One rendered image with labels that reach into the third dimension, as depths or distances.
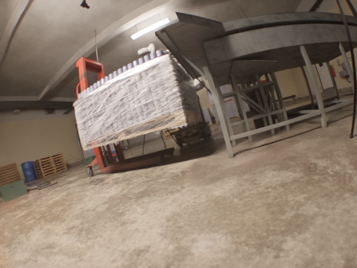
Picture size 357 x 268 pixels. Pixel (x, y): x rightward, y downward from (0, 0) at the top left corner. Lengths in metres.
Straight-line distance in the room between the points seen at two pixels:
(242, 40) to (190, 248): 1.44
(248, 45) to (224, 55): 0.24
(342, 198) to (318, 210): 0.11
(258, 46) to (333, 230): 1.33
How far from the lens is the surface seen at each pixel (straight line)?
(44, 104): 9.90
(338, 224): 0.53
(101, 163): 2.45
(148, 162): 1.90
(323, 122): 1.62
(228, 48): 1.37
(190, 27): 1.22
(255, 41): 1.45
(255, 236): 0.50
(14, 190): 3.55
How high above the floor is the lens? 0.37
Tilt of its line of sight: 2 degrees down
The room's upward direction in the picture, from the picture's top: 16 degrees counter-clockwise
